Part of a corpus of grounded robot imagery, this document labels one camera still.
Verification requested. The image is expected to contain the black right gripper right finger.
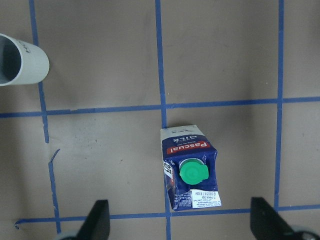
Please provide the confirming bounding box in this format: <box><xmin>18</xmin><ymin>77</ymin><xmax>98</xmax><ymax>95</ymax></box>
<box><xmin>250</xmin><ymin>197</ymin><xmax>296</xmax><ymax>240</ymax></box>

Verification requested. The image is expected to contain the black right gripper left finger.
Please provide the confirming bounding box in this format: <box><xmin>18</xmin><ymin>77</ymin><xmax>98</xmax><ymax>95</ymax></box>
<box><xmin>76</xmin><ymin>199</ymin><xmax>111</xmax><ymax>240</ymax></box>

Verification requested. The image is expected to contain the blue white milk carton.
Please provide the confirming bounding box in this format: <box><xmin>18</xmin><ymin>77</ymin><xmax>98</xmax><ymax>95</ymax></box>
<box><xmin>160</xmin><ymin>125</ymin><xmax>222</xmax><ymax>211</ymax></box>

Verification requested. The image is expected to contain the white grey mug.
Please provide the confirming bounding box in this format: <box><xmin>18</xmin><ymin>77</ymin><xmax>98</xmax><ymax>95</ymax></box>
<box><xmin>0</xmin><ymin>34</ymin><xmax>50</xmax><ymax>87</ymax></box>

